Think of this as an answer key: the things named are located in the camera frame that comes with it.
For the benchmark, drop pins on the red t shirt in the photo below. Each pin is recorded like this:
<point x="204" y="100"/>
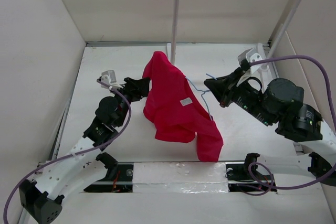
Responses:
<point x="176" y="112"/>

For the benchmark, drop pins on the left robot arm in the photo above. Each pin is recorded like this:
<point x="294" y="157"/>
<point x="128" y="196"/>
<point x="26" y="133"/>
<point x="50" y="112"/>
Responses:
<point x="86" y="162"/>

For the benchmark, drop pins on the blue wire hanger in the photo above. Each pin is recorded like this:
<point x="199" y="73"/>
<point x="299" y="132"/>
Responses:
<point x="202" y="92"/>

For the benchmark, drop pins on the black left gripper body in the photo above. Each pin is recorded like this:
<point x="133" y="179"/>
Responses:
<point x="124" y="105"/>

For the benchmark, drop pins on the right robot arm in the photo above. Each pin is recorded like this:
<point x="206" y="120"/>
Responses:
<point x="314" y="142"/>

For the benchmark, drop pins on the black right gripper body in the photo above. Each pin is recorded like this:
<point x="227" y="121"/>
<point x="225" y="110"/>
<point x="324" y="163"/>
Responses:
<point x="247" y="96"/>

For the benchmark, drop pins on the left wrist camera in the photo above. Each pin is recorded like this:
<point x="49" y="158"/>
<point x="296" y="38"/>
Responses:
<point x="107" y="78"/>

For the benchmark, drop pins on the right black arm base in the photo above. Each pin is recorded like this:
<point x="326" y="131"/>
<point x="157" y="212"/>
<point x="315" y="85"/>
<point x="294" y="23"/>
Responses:
<point x="240" y="180"/>

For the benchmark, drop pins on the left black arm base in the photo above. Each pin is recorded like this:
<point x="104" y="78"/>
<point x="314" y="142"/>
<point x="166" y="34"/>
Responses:
<point x="118" y="177"/>

